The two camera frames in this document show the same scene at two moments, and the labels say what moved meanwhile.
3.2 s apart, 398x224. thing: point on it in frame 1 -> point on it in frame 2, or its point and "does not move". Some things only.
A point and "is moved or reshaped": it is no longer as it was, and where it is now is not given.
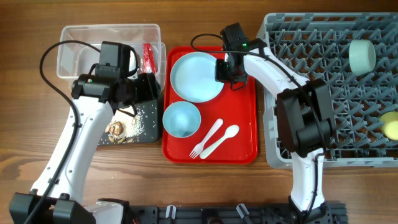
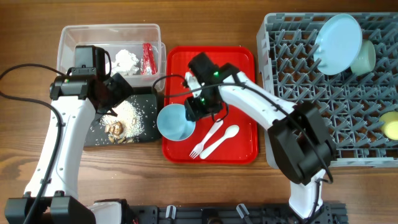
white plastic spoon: x=231 y=131 does not move
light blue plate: x=193 y=78 -> x=336 y=43
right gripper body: x=222 y=72 -> x=193 y=109
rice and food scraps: x=124 y=128 does not move
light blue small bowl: x=181 y=119 is moved or reshaped
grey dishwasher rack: x=356 y=55 does not move
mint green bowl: x=362 y=56 does not move
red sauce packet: x=148 y=63 does not move
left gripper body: x=145 y=88 -> x=116 y=92
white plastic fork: x=198 y=147 does not move
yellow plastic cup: x=388 y=124 does not move
